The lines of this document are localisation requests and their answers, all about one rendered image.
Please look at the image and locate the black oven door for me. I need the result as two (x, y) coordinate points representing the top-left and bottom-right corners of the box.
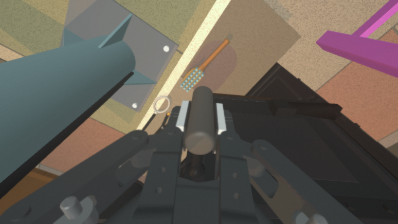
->
(213, 92), (398, 224)

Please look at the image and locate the magenta bar frame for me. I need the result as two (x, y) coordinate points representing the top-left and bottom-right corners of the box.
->
(316, 0), (398, 79)

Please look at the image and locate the orange brush with blue bristles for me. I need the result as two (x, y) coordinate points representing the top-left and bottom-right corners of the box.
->
(179, 37), (232, 93)

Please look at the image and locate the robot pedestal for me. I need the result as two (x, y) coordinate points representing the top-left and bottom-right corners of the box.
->
(0, 0), (180, 199)

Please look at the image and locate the black door latch bar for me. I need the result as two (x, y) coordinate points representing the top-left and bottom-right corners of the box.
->
(268, 99), (343, 121)

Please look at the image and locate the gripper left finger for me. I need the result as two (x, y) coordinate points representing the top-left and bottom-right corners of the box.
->
(0, 100), (191, 224)

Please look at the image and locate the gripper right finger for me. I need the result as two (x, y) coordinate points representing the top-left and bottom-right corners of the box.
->
(215, 103), (364, 224)

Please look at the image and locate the black rod with grey ring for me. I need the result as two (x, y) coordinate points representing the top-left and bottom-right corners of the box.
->
(142, 95), (172, 130)

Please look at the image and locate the black rod with orange tip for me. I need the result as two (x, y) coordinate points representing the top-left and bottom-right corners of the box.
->
(159, 112), (171, 130)

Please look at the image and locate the tan rectangular floor mat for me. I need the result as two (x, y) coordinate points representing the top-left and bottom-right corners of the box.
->
(169, 0), (301, 98)

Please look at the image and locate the grey-brown cylindrical door handle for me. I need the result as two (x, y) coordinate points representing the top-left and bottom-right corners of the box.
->
(183, 86), (218, 182)

